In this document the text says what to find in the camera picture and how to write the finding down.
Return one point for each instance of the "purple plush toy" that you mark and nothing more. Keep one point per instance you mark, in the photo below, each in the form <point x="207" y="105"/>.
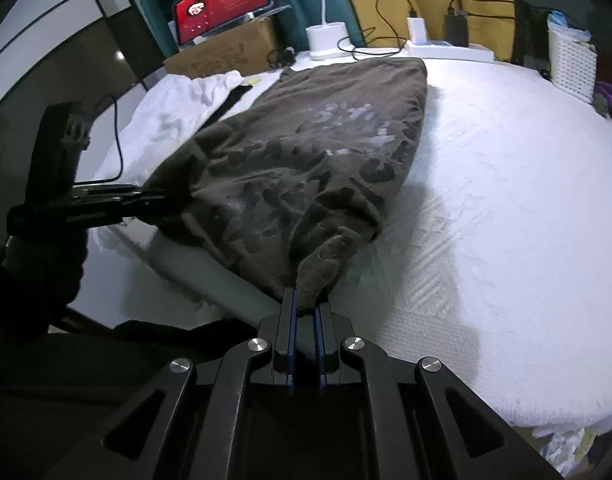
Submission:
<point x="610" y="97"/>

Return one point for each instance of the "black window frame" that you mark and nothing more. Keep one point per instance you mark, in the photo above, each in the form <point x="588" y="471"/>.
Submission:
<point x="525" y="35"/>

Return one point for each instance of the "white power strip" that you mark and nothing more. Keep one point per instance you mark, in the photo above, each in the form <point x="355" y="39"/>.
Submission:
<point x="455" y="52"/>

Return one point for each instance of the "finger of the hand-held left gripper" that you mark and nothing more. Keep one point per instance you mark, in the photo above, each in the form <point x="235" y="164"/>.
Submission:
<point x="136" y="200"/>

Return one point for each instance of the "white cloth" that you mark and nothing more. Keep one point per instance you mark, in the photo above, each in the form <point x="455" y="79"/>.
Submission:
<point x="176" y="105"/>

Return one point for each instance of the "floral bed sheet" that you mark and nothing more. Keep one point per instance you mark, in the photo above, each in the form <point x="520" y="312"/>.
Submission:
<point x="565" y="447"/>

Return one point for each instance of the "white desk lamp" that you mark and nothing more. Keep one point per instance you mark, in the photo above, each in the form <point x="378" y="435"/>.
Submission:
<point x="326" y="37"/>

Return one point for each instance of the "black charger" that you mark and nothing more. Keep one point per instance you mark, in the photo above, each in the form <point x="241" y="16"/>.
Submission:
<point x="456" y="30"/>

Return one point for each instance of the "olive brown t-shirt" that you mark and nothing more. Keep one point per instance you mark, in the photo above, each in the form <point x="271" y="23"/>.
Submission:
<point x="311" y="160"/>

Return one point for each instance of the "white plastic basket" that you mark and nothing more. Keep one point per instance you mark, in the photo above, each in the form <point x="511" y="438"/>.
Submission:
<point x="573" y="67"/>

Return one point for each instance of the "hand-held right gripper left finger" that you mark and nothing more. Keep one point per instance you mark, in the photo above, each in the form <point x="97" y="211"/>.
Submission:
<point x="292" y="320"/>

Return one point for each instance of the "tablet with red screen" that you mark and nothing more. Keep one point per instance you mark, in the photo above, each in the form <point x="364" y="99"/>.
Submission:
<point x="221" y="0"/>

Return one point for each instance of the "white charger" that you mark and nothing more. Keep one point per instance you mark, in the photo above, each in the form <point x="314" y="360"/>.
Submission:
<point x="416" y="30"/>

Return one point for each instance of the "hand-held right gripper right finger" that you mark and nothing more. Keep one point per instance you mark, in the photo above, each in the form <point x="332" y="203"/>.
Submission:
<point x="318" y="330"/>

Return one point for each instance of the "black earphones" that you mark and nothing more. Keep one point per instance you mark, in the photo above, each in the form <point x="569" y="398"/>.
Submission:
<point x="282" y="57"/>

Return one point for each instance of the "blue packets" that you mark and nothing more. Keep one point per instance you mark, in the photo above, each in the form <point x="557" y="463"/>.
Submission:
<point x="568" y="25"/>

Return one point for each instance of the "clear tablet stand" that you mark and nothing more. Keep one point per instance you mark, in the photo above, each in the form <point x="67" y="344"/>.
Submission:
<point x="276" y="11"/>

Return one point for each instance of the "cardboard box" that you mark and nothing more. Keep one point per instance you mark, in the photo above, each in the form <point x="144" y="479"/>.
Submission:
<point x="221" y="50"/>

